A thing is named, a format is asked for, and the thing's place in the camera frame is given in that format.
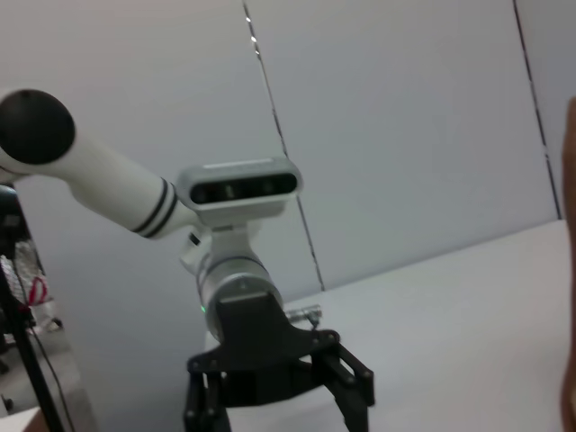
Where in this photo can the khaki canvas food bag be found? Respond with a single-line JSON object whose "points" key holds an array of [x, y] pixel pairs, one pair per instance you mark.
{"points": [[569, 270]]}

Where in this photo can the black stand pole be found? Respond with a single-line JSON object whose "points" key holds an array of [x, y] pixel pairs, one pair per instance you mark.
{"points": [[27, 360]]}

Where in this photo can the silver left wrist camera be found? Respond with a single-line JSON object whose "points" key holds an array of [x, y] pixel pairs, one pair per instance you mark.
{"points": [[238, 189]]}

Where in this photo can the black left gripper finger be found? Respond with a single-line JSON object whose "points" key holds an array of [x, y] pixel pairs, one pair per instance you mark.
{"points": [[204, 405], [353, 382]]}

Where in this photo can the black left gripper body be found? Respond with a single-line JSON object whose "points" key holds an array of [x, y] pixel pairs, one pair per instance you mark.
{"points": [[256, 342]]}

